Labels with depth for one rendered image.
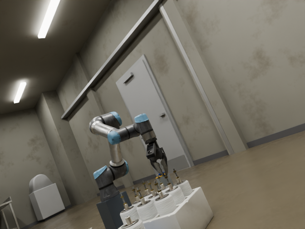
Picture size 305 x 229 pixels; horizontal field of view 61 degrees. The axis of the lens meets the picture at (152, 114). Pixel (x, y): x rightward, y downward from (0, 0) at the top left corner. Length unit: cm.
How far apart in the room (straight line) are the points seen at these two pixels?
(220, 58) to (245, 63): 38
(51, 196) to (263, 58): 675
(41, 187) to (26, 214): 96
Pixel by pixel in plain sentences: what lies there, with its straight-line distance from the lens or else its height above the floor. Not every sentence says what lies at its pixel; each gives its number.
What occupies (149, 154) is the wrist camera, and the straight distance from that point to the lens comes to 137.
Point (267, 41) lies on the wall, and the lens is 351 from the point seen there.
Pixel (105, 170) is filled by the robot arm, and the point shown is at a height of 50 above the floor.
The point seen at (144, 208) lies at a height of 24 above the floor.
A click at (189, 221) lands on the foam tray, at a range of 139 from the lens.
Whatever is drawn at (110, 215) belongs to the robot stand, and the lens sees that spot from 199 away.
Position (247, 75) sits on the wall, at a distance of 364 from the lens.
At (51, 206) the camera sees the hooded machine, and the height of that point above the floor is 28.
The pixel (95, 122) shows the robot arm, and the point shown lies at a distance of 179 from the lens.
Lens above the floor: 47
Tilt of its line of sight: 8 degrees up
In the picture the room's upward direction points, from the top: 24 degrees counter-clockwise
